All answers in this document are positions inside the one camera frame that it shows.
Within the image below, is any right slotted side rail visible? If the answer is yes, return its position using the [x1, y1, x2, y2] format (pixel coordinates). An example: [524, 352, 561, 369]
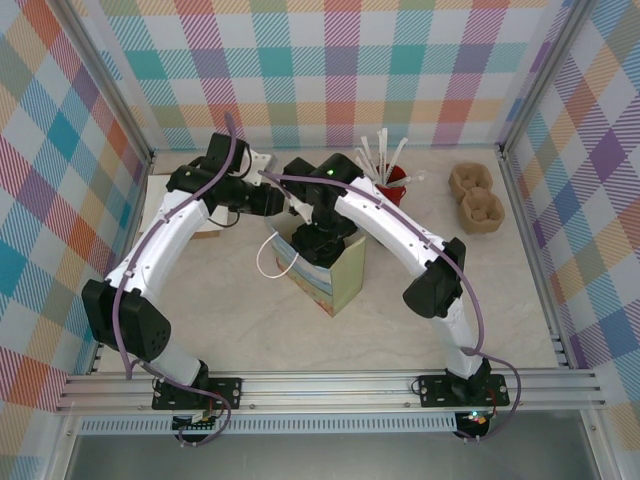
[549, 329, 574, 371]

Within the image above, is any aluminium frame post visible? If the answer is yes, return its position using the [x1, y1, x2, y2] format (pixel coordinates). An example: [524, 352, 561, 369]
[498, 0, 599, 160]
[59, 0, 157, 169]

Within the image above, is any perforated cable tray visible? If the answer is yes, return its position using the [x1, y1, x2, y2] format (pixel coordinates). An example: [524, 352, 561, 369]
[78, 417, 460, 436]

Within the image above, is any right aluminium frame post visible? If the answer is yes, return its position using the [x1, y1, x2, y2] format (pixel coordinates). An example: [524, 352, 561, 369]
[498, 0, 599, 160]

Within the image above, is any grey metal base panel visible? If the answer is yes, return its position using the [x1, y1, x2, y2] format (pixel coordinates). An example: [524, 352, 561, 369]
[64, 433, 601, 480]

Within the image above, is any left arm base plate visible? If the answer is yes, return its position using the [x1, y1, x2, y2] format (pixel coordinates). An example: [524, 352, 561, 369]
[151, 375, 245, 412]

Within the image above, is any left slotted side rail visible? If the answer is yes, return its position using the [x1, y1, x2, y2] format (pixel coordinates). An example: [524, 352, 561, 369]
[88, 343, 110, 376]

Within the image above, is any front aluminium rail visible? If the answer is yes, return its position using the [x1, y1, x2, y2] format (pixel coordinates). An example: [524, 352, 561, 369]
[53, 370, 607, 415]

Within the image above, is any left aluminium frame post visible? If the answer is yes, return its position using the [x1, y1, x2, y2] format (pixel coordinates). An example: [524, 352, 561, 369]
[59, 0, 157, 169]

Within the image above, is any printed gift bag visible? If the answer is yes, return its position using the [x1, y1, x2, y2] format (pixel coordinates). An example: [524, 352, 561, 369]
[255, 197, 367, 317]

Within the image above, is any red straw bucket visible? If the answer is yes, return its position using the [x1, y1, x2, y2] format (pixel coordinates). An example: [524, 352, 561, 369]
[373, 164, 416, 207]

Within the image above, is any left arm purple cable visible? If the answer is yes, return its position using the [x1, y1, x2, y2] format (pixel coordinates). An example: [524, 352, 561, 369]
[113, 112, 240, 450]

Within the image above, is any left electronics board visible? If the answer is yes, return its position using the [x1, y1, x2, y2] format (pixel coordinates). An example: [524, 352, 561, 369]
[172, 410, 221, 434]

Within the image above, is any brown pulp cup carrier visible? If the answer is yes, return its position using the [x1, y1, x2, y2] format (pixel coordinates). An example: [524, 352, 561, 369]
[448, 162, 507, 237]

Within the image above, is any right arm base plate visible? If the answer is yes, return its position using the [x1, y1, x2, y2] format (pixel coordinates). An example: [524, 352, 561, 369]
[418, 373, 511, 409]

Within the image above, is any slotted side rail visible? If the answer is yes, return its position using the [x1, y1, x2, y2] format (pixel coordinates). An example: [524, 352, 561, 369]
[88, 343, 110, 376]
[549, 329, 574, 371]

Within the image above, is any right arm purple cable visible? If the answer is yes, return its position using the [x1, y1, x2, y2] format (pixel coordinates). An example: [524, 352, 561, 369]
[257, 169, 524, 444]

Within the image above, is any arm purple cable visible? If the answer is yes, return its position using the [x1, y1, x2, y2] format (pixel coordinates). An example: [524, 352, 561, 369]
[113, 112, 240, 450]
[257, 169, 524, 444]

